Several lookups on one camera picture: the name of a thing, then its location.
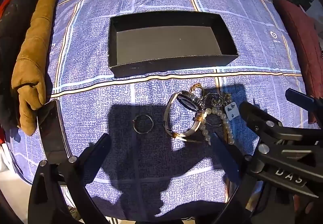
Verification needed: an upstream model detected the white earring card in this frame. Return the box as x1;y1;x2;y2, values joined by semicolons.
224;101;240;121

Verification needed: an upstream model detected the white pearl bracelet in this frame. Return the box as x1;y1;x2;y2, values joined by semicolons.
199;106;236;146

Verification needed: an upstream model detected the silver hoop jewelry cluster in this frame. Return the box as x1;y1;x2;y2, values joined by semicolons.
203;93;233;108

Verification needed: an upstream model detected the black dial wristwatch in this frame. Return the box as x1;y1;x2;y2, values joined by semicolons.
163;90;205;144

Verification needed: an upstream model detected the thin dark hoop ring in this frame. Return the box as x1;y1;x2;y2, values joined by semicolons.
132;113;155;135

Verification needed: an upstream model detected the black rectangular tray box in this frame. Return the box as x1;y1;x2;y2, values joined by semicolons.
108;11;239;78

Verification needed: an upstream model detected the black smartphone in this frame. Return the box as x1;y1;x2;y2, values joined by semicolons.
37;99;72;164

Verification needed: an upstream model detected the dark red cushion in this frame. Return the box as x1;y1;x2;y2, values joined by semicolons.
273;0;323;124

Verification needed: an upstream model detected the blue checked bed cover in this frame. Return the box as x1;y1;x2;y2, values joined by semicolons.
5;0;320;222

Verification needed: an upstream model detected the tan suede cushion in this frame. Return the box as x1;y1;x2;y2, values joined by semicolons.
11;0;57;136

